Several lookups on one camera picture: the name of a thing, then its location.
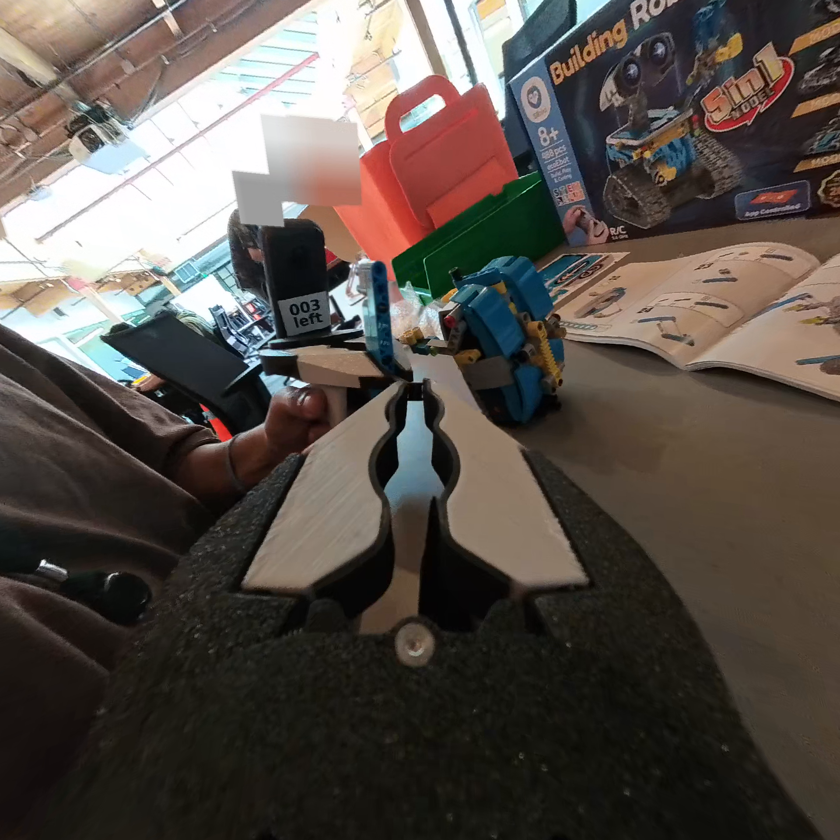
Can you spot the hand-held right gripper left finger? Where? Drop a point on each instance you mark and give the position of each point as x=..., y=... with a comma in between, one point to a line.
x=315, y=518

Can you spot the bubble wrap bag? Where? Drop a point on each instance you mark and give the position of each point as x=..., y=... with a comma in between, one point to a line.
x=413, y=302

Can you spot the blue grey toy robot model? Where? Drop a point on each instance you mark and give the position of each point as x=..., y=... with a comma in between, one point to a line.
x=505, y=328

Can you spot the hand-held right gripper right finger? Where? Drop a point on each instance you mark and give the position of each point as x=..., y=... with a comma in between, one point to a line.
x=505, y=518

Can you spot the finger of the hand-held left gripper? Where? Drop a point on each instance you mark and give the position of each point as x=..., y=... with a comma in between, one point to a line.
x=341, y=367
x=453, y=380

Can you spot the orange bin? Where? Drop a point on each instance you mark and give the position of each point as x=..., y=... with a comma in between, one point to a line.
x=433, y=164

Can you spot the green storage bin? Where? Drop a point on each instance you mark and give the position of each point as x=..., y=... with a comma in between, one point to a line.
x=485, y=229

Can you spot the black mesh office chair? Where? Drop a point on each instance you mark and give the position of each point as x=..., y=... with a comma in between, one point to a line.
x=538, y=26

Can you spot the person's left hand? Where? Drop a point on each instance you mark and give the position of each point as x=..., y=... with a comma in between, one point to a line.
x=298, y=420

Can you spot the dark blue toy kit box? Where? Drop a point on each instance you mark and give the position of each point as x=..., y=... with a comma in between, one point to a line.
x=689, y=131

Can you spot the teal long holed beam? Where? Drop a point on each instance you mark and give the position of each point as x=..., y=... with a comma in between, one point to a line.
x=384, y=315

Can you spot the person's brown clothing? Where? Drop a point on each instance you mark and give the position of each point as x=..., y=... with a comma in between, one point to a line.
x=79, y=459

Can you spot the open instruction sheet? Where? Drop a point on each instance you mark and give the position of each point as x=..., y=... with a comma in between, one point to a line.
x=689, y=295

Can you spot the sticker sheet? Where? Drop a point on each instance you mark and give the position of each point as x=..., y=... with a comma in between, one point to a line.
x=577, y=275

